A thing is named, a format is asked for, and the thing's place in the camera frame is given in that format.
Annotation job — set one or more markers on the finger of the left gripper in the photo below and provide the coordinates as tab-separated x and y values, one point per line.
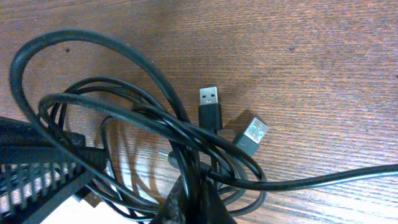
35	177

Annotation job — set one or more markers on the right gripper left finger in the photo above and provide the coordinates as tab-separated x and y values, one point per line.
173	210

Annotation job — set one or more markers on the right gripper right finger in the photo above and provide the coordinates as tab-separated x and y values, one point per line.
212	210

